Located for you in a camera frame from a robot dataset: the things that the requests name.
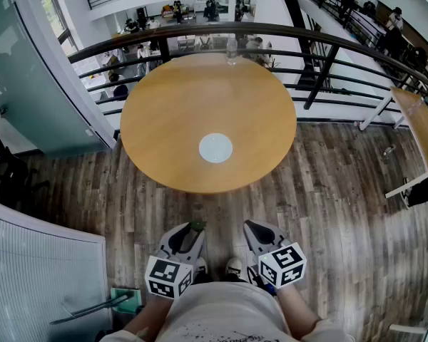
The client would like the rectangular wooden table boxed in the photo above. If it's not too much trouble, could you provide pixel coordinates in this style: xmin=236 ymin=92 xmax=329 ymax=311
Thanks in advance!
xmin=384 ymin=86 xmax=428 ymax=200

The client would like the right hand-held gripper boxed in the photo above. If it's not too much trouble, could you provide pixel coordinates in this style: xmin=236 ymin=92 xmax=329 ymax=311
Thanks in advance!
xmin=243 ymin=220 xmax=307 ymax=290

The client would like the grey metal handle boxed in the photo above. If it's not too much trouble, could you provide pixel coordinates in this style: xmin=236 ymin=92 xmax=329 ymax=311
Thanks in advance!
xmin=49 ymin=294 xmax=133 ymax=326

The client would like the black office chair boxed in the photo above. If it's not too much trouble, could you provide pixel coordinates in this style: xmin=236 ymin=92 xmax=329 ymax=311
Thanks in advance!
xmin=0 ymin=121 xmax=51 ymax=210

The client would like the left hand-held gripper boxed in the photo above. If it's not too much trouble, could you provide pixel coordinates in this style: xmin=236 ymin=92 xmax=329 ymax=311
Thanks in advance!
xmin=145 ymin=222 xmax=206 ymax=301

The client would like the frosted glass door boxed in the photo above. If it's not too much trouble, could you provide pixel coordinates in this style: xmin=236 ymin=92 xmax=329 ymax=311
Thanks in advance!
xmin=0 ymin=0 xmax=116 ymax=157

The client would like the round wooden table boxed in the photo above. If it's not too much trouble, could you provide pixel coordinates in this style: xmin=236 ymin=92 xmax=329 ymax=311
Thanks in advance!
xmin=120 ymin=53 xmax=297 ymax=195

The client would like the white slatted panel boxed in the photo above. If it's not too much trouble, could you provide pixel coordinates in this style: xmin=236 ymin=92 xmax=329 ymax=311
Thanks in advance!
xmin=0 ymin=197 xmax=112 ymax=342

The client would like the person's right shoe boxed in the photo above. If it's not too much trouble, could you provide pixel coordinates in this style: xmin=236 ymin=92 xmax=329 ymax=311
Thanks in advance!
xmin=225 ymin=257 xmax=245 ymax=278

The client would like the green dustpan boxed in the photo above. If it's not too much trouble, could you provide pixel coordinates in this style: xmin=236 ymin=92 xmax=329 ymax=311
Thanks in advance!
xmin=110 ymin=287 xmax=143 ymax=315

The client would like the black metal railing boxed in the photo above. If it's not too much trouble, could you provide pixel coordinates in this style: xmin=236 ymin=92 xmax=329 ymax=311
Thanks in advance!
xmin=67 ymin=22 xmax=428 ymax=118

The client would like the person's left forearm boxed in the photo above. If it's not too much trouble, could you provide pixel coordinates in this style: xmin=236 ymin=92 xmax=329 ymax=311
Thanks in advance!
xmin=123 ymin=294 xmax=173 ymax=336

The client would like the person's white shirt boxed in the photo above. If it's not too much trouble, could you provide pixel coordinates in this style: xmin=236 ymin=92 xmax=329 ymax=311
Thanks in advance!
xmin=99 ymin=281 xmax=355 ymax=342

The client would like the person's right forearm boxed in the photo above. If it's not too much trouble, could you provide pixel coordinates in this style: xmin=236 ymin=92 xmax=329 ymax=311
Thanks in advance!
xmin=276 ymin=284 xmax=322 ymax=330

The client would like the clear plastic water bottle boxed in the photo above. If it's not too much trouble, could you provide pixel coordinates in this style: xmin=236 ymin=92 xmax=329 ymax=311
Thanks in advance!
xmin=225 ymin=36 xmax=239 ymax=66

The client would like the white round plate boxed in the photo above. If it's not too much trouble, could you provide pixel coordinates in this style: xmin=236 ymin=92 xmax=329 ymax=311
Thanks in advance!
xmin=198 ymin=133 xmax=233 ymax=164

